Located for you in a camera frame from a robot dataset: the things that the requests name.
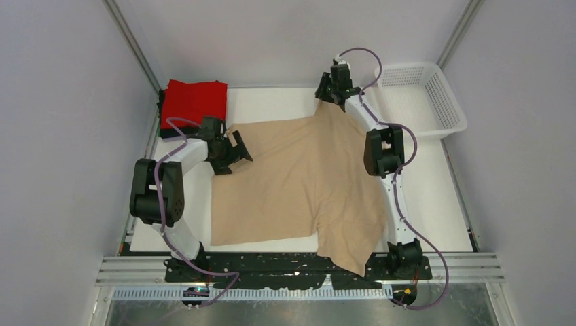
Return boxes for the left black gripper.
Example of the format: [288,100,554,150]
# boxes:
[209,131,251,175]

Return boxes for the beige t shirt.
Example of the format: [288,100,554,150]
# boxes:
[211,102,388,276]

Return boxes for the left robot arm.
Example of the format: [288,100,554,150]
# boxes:
[129,117,253,281]

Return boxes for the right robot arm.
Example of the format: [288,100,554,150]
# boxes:
[314,60,424,279]

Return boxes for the red folded t shirt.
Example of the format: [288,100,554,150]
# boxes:
[160,79,228,130]

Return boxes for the white plastic basket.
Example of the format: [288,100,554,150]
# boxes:
[374,62,468,141]

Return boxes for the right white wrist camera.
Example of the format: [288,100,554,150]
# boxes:
[332,54,349,66]

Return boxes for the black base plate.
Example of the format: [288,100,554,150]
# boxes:
[164,252,432,290]

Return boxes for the white slotted cable duct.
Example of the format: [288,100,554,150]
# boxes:
[112,285,393,302]

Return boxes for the aluminium frame rail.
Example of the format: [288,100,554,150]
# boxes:
[95,253,505,287]

